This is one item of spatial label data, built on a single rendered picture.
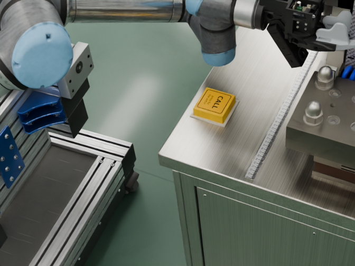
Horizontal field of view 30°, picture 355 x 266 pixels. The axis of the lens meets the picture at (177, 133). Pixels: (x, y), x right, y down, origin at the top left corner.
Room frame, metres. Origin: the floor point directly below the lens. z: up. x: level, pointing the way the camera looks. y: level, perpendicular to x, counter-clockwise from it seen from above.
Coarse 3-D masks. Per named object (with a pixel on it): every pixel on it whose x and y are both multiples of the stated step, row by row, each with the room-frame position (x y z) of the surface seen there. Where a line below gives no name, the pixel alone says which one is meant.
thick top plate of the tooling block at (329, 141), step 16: (336, 80) 0.90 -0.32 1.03; (352, 80) 0.89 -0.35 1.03; (304, 96) 0.87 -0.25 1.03; (320, 96) 0.86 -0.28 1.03; (336, 96) 0.86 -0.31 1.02; (352, 96) 0.85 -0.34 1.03; (304, 112) 0.83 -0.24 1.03; (336, 112) 0.82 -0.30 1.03; (352, 112) 0.81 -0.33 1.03; (288, 128) 0.80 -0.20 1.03; (304, 128) 0.79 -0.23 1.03; (320, 128) 0.78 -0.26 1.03; (336, 128) 0.78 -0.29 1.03; (352, 128) 0.77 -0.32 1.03; (288, 144) 0.79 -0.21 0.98; (304, 144) 0.78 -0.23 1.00; (320, 144) 0.76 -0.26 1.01; (336, 144) 0.75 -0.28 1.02; (352, 144) 0.74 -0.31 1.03; (336, 160) 0.75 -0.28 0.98; (352, 160) 0.73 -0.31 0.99
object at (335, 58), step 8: (328, 0) 1.03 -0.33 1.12; (336, 0) 1.03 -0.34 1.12; (344, 0) 1.02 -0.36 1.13; (352, 0) 1.02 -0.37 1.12; (336, 8) 1.03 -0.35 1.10; (344, 8) 1.02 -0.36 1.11; (352, 8) 1.03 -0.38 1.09; (336, 16) 1.03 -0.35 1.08; (328, 56) 1.04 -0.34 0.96; (336, 56) 1.03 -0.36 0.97; (344, 56) 1.02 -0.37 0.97; (320, 64) 1.07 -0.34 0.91; (328, 64) 1.03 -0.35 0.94; (336, 64) 1.03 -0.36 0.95
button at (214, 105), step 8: (208, 88) 1.03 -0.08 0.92; (208, 96) 1.00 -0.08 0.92; (216, 96) 1.00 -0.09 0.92; (224, 96) 1.00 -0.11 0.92; (232, 96) 0.99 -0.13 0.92; (200, 104) 0.98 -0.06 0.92; (208, 104) 0.98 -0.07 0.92; (216, 104) 0.98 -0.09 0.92; (224, 104) 0.97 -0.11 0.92; (232, 104) 0.98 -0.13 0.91; (200, 112) 0.97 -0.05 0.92; (208, 112) 0.96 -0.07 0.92; (216, 112) 0.95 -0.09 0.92; (224, 112) 0.95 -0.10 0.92; (216, 120) 0.95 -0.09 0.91; (224, 120) 0.94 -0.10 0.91
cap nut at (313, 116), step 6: (312, 102) 0.81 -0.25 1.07; (318, 102) 0.81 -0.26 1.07; (306, 108) 0.82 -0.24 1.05; (312, 108) 0.80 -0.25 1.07; (318, 108) 0.80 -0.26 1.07; (306, 114) 0.80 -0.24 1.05; (312, 114) 0.79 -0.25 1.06; (318, 114) 0.79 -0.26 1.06; (306, 120) 0.80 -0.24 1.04; (312, 120) 0.79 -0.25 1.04; (318, 120) 0.79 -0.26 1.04; (312, 126) 0.79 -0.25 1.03
